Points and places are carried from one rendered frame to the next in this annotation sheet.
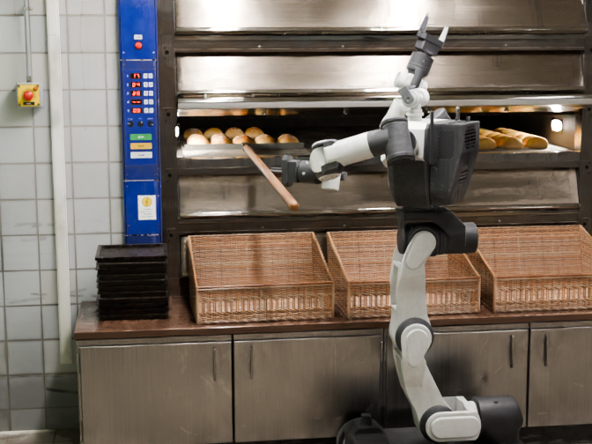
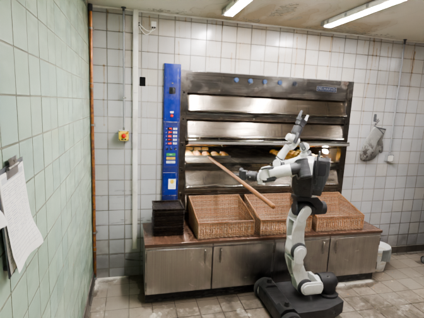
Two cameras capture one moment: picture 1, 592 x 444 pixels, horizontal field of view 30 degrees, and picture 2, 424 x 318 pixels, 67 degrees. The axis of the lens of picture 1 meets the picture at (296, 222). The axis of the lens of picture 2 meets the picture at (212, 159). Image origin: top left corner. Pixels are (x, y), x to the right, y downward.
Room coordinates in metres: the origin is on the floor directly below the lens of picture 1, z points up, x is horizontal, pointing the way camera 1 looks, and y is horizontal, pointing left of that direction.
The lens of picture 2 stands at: (1.47, 0.62, 1.79)
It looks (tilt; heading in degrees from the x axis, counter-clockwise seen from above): 10 degrees down; 353
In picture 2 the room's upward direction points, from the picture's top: 3 degrees clockwise
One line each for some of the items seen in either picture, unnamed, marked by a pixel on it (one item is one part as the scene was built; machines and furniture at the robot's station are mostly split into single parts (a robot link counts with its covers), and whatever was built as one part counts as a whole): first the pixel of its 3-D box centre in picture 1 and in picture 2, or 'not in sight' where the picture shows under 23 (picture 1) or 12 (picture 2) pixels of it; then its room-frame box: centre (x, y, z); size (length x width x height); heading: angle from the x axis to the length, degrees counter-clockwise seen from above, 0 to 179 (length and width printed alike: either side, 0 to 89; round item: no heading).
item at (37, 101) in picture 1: (29, 94); (123, 135); (4.58, 1.10, 1.46); 0.10 x 0.07 x 0.10; 98
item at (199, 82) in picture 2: not in sight; (271, 86); (4.85, -0.38, 1.99); 1.80 x 0.08 x 0.21; 98
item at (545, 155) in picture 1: (381, 159); (265, 164); (4.85, -0.38, 1.16); 1.80 x 0.06 x 0.04; 98
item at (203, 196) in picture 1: (382, 191); (265, 177); (4.82, -0.38, 1.02); 1.79 x 0.11 x 0.19; 98
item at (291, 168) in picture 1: (298, 171); (246, 175); (4.17, -0.01, 1.19); 0.12 x 0.10 x 0.13; 62
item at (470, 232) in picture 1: (437, 230); (309, 204); (3.95, -0.51, 1.00); 0.28 x 0.13 x 0.18; 97
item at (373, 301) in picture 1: (400, 270); (276, 212); (4.56, -0.44, 0.72); 0.56 x 0.49 x 0.28; 99
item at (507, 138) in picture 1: (482, 137); (295, 154); (5.34, -0.90, 1.21); 0.61 x 0.48 x 0.06; 8
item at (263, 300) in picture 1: (258, 275); (219, 214); (4.48, 0.16, 0.72); 0.56 x 0.49 x 0.28; 99
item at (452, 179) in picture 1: (430, 158); (310, 174); (3.93, -0.48, 1.26); 0.34 x 0.30 x 0.36; 152
